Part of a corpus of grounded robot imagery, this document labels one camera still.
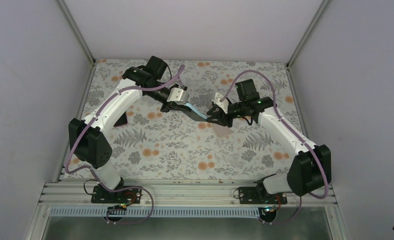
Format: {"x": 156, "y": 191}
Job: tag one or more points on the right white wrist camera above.
{"x": 221, "y": 101}

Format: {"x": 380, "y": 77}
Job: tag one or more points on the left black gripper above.
{"x": 173, "y": 106}

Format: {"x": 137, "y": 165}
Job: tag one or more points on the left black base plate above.
{"x": 125, "y": 197}

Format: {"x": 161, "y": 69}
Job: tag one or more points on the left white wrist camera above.
{"x": 178, "y": 96}

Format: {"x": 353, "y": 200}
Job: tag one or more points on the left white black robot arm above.
{"x": 89, "y": 147}

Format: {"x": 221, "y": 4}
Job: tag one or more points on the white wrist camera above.
{"x": 178, "y": 96}
{"x": 221, "y": 101}

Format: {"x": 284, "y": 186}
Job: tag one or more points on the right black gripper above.
{"x": 223, "y": 120}

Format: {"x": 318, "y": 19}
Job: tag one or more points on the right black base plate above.
{"x": 253, "y": 195}

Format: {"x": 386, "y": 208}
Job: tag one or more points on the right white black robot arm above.
{"x": 311, "y": 165}

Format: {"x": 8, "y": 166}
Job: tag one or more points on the aluminium rail frame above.
{"x": 164, "y": 30}

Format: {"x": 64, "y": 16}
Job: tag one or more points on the floral patterned table mat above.
{"x": 171, "y": 146}

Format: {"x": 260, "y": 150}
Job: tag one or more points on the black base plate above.
{"x": 253, "y": 195}
{"x": 125, "y": 197}

